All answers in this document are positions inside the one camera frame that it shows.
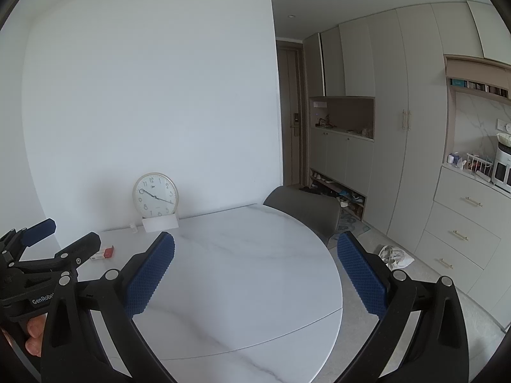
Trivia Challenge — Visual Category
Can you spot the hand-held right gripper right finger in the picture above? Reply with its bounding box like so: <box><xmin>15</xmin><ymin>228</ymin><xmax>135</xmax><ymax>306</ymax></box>
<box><xmin>331</xmin><ymin>230</ymin><xmax>469</xmax><ymax>383</ymax></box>

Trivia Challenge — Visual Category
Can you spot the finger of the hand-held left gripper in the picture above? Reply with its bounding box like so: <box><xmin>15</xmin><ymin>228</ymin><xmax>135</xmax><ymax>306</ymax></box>
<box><xmin>12</xmin><ymin>232</ymin><xmax>102</xmax><ymax>275</ymax></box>
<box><xmin>0</xmin><ymin>218</ymin><xmax>57</xmax><ymax>266</ymax></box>

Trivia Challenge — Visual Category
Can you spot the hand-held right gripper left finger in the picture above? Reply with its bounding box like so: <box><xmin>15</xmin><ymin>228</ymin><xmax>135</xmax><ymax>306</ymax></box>
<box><xmin>40</xmin><ymin>230</ymin><xmax>178</xmax><ymax>383</ymax></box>

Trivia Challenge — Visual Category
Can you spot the person's left hand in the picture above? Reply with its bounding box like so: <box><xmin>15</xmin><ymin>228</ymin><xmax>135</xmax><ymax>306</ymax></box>
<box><xmin>0</xmin><ymin>315</ymin><xmax>49</xmax><ymax>357</ymax></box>

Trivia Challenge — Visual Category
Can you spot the red and white box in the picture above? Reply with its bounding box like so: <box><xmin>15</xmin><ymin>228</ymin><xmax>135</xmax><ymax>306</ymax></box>
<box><xmin>90</xmin><ymin>245</ymin><xmax>116</xmax><ymax>262</ymax></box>

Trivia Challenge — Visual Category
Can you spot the white plastic bag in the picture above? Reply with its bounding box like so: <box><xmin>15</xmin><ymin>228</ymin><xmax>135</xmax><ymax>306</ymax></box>
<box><xmin>377</xmin><ymin>244</ymin><xmax>416</xmax><ymax>270</ymax></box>

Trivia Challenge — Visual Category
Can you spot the white paper card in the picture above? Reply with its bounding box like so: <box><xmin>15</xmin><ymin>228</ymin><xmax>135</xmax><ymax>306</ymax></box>
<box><xmin>141</xmin><ymin>214</ymin><xmax>179</xmax><ymax>234</ymax></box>

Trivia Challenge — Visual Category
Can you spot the patterned door mat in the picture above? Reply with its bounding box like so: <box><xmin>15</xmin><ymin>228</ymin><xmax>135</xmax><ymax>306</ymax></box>
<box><xmin>337</xmin><ymin>207</ymin><xmax>372</xmax><ymax>237</ymax></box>

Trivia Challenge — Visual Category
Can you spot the grey chair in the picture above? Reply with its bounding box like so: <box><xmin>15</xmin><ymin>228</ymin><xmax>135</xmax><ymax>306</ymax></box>
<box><xmin>263</xmin><ymin>185</ymin><xmax>343</xmax><ymax>248</ymax></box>

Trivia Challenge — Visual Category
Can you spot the row of shoes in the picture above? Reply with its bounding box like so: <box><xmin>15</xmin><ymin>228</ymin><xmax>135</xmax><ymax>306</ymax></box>
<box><xmin>309</xmin><ymin>169</ymin><xmax>366</xmax><ymax>212</ymax></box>

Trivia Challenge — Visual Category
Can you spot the grey built-in cabinet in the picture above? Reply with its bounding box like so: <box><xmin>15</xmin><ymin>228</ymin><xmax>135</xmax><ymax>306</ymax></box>
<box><xmin>302</xmin><ymin>0</ymin><xmax>511</xmax><ymax>256</ymax></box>

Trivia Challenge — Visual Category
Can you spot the grey drawer cabinet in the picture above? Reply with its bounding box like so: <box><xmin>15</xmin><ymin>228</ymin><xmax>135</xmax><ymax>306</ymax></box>
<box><xmin>413</xmin><ymin>165</ymin><xmax>511</xmax><ymax>320</ymax></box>

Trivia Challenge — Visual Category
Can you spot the white dish rack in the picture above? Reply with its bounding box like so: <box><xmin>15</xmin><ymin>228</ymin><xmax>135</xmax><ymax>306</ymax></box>
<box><xmin>465</xmin><ymin>152</ymin><xmax>496</xmax><ymax>178</ymax></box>

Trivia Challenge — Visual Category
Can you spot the white countertop appliance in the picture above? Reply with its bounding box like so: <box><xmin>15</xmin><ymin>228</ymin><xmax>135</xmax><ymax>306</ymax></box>
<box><xmin>492</xmin><ymin>132</ymin><xmax>511</xmax><ymax>193</ymax></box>

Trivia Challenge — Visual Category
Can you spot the brown entrance door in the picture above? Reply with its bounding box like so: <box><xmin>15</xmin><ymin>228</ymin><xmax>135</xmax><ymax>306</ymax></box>
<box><xmin>275</xmin><ymin>40</ymin><xmax>306</xmax><ymax>186</ymax></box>

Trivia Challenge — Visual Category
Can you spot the row of books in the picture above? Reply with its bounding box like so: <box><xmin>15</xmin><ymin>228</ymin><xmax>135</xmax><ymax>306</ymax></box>
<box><xmin>449</xmin><ymin>78</ymin><xmax>509</xmax><ymax>98</ymax></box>

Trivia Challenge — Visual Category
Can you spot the round white wall clock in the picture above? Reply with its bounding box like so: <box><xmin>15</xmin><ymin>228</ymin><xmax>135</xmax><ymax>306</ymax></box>
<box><xmin>133</xmin><ymin>172</ymin><xmax>179</xmax><ymax>218</ymax></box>

